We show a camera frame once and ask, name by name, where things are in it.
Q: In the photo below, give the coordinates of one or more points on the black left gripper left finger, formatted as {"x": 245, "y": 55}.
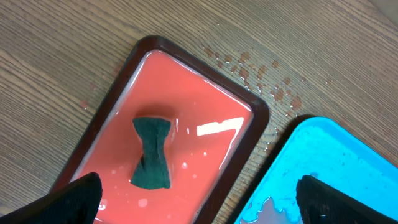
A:
{"x": 75, "y": 203}

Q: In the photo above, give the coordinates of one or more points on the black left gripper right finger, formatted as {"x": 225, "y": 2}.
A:
{"x": 320, "y": 203}

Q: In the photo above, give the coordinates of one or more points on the dark green bow-shaped sponge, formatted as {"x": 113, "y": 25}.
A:
{"x": 152, "y": 171}

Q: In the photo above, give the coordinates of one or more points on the teal plastic serving tray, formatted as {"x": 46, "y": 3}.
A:
{"x": 321, "y": 148}

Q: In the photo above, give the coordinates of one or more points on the dark brown tray of red water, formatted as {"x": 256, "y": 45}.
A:
{"x": 215, "y": 125}

